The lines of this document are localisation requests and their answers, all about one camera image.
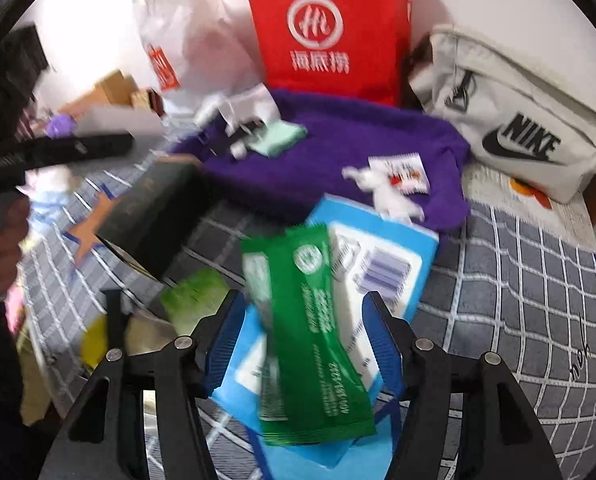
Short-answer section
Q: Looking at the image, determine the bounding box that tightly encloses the purple fleece tray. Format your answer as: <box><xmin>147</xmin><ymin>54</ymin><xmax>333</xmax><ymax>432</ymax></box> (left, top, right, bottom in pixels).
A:
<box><xmin>170</xmin><ymin>89</ymin><xmax>472</xmax><ymax>233</ymax></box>

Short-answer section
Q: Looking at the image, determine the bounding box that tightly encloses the green tissue packet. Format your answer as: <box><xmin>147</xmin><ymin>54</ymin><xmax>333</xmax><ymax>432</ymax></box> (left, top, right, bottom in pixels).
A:
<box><xmin>241</xmin><ymin>224</ymin><xmax>377</xmax><ymax>447</ymax></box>

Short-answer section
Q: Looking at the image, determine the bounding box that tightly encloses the purple plush toy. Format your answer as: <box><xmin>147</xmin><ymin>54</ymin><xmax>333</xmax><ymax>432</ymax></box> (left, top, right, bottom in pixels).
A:
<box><xmin>45</xmin><ymin>114</ymin><xmax>77</xmax><ymax>139</ymax></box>

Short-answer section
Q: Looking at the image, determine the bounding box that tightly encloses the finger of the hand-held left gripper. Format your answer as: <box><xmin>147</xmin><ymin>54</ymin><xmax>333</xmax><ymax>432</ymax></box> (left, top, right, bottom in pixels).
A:
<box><xmin>22</xmin><ymin>132</ymin><xmax>134</xmax><ymax>168</ymax></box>

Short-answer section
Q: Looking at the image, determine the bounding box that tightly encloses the wooden headboard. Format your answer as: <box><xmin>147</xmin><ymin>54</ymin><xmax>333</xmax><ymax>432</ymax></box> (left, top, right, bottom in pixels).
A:
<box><xmin>59</xmin><ymin>69</ymin><xmax>151</xmax><ymax>117</ymax></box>

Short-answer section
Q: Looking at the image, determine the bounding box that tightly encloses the person's left hand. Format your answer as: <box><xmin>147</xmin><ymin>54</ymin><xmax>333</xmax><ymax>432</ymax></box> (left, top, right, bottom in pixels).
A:
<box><xmin>0</xmin><ymin>196</ymin><xmax>31</xmax><ymax>303</ymax></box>

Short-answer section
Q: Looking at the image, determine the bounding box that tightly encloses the red paper bag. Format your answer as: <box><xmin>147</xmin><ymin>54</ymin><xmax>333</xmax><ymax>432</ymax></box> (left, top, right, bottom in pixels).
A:
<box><xmin>242</xmin><ymin>0</ymin><xmax>413</xmax><ymax>107</ymax></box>

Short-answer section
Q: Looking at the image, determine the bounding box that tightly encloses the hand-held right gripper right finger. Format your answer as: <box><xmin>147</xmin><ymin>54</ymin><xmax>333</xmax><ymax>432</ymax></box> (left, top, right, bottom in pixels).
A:
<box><xmin>362</xmin><ymin>290</ymin><xmax>562</xmax><ymax>480</ymax></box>

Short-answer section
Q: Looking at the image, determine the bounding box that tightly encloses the dark green box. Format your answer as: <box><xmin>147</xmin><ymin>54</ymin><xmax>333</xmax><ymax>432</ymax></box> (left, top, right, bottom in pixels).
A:
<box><xmin>96</xmin><ymin>156</ymin><xmax>215</xmax><ymax>282</ymax></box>

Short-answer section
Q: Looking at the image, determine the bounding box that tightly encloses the grey checked star blanket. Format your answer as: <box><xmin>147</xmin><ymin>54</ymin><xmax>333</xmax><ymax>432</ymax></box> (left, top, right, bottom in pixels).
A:
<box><xmin>18</xmin><ymin>160</ymin><xmax>596</xmax><ymax>480</ymax></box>

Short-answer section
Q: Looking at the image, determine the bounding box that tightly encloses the brown patterned box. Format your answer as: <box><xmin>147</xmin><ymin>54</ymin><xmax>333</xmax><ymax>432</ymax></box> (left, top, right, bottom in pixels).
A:
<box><xmin>130</xmin><ymin>89</ymin><xmax>165</xmax><ymax>114</ymax></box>

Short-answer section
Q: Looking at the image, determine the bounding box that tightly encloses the blue tissue pack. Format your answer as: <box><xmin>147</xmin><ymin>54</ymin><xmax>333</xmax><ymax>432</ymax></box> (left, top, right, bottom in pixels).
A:
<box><xmin>210</xmin><ymin>194</ymin><xmax>439</xmax><ymax>470</ymax></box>

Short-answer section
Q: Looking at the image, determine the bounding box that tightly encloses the light green packet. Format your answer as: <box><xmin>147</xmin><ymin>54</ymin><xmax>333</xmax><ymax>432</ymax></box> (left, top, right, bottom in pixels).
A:
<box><xmin>160</xmin><ymin>268</ymin><xmax>229</xmax><ymax>337</ymax></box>

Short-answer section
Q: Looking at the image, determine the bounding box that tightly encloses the grey waist bag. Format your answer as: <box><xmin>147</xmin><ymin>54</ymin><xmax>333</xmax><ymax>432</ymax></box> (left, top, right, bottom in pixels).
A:
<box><xmin>407</xmin><ymin>25</ymin><xmax>596</xmax><ymax>205</ymax></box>

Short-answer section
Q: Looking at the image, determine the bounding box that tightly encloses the white printed bed sheet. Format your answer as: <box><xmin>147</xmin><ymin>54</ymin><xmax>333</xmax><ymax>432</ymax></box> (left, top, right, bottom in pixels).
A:
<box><xmin>458</xmin><ymin>164</ymin><xmax>596</xmax><ymax>253</ymax></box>

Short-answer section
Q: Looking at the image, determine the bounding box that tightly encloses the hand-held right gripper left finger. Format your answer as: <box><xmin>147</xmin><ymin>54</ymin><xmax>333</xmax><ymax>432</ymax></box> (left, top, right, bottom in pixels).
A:
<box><xmin>40</xmin><ymin>287</ymin><xmax>249</xmax><ymax>480</ymax></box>

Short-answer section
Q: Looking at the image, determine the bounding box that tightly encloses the white plastic shopping bag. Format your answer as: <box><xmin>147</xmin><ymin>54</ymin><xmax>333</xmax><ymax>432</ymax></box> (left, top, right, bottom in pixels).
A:
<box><xmin>132</xmin><ymin>0</ymin><xmax>265</xmax><ymax>107</ymax></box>

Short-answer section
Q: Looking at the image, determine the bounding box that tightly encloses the mint green packet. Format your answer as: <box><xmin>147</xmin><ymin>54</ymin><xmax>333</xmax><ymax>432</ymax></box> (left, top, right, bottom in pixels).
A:
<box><xmin>245</xmin><ymin>120</ymin><xmax>309</xmax><ymax>159</ymax></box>

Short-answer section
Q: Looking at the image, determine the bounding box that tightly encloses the white red-print wipe packet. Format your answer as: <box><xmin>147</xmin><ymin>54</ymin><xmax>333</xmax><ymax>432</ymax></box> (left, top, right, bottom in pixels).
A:
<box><xmin>342</xmin><ymin>154</ymin><xmax>431</xmax><ymax>223</ymax></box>

